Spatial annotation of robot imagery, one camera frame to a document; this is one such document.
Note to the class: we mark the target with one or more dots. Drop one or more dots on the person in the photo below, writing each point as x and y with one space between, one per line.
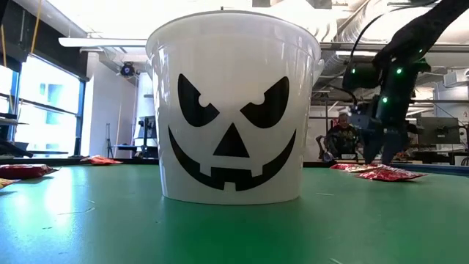
342 141

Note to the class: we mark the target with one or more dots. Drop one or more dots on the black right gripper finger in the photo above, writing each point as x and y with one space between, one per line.
372 146
395 146

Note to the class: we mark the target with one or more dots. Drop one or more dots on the red candy packet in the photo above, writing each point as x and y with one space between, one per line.
350 167
100 160
23 171
390 174

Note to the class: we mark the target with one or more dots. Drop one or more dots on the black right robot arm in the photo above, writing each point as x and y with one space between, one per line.
421 29

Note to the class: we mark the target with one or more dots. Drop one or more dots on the ceiling light strip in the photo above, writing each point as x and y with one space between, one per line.
355 53

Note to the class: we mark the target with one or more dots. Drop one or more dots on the black metal rack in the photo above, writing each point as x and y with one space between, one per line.
447 100

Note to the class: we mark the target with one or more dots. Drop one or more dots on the monitor on black rolling stand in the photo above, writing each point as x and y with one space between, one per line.
146 135

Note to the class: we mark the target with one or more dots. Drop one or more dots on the yellow candy packet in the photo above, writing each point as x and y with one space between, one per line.
5 182

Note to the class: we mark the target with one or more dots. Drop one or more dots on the white jack-o-lantern face bucket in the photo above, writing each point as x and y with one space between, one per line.
234 51

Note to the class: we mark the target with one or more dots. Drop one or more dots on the dark background monitor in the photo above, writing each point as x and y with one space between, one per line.
439 130

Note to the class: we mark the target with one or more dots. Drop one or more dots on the large glass window wall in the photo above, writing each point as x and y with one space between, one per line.
47 110

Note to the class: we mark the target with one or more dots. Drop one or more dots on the white ceiling unit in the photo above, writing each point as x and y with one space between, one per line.
456 77

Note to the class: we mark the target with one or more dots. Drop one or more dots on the green table mat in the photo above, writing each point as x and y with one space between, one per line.
110 227

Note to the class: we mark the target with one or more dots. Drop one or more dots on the silver ventilation duct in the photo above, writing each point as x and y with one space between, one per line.
344 29

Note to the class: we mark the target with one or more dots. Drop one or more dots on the black round ceiling lamp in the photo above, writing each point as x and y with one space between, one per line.
127 69

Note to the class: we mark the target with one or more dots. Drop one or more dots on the black tripod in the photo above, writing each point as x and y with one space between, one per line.
108 141

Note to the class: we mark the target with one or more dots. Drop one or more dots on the white ceiling light fixture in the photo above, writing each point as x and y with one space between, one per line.
99 42

